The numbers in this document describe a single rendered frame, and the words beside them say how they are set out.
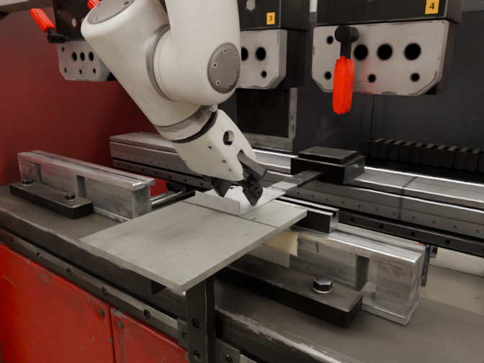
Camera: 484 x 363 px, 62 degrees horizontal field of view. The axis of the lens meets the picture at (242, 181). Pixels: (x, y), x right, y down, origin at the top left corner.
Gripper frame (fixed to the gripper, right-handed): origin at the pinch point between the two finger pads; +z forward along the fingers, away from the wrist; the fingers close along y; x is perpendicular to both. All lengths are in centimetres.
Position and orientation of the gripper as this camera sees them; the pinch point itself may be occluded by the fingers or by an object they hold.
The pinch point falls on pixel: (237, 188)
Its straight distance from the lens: 62.1
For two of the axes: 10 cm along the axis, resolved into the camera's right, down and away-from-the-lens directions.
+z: 3.8, 5.9, 7.1
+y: -8.0, -1.7, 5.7
